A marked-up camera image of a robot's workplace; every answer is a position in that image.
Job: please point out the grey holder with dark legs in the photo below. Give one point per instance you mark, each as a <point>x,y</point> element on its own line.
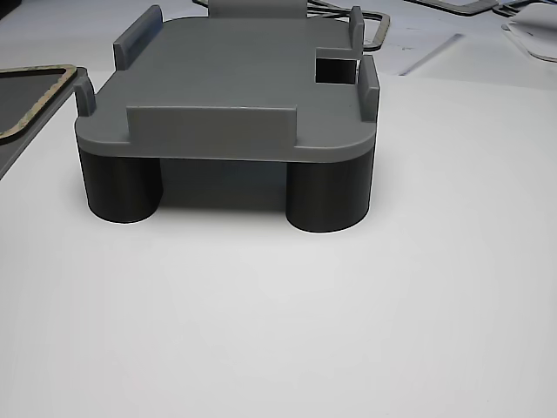
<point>226,74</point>

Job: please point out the dark grey textured tray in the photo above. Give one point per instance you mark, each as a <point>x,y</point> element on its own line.
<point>17,100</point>

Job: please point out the white plastic sheet piece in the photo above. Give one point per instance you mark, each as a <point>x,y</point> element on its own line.
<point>537,37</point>

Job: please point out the dark grey rectangular frame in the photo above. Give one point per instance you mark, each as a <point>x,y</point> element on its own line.
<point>457,8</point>
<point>379,35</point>

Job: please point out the rectangular frame with tan adhesive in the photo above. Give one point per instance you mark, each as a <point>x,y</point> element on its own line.
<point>52,93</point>

